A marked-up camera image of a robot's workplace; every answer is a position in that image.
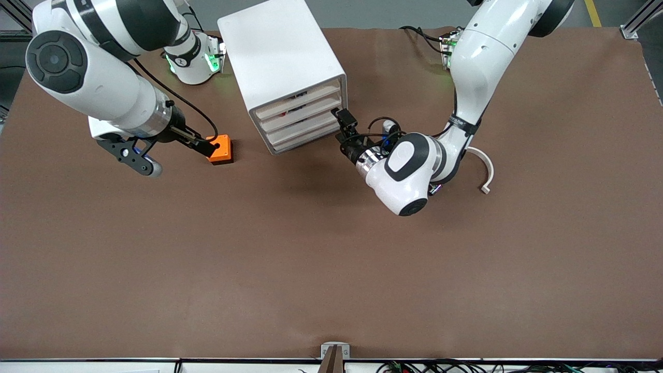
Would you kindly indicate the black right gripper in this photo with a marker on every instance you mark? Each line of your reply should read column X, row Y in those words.
column 176, row 130

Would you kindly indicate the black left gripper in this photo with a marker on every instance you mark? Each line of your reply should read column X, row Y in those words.
column 352, row 149

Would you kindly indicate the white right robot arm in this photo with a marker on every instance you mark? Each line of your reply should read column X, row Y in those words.
column 98, row 88

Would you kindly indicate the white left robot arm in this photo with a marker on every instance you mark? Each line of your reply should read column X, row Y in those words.
column 481, row 62

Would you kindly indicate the white drawer cabinet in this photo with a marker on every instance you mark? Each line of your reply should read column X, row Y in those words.
column 279, row 46

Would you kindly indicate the orange box with round hole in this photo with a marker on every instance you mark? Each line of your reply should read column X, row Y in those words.
column 224, row 151

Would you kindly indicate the white semicircular pipe clamp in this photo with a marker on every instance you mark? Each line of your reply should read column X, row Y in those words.
column 489, row 171

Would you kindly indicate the brown wedge strip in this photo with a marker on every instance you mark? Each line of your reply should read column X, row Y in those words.
column 334, row 363

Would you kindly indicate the grey metal table bracket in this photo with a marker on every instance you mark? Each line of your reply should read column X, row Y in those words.
column 325, row 347

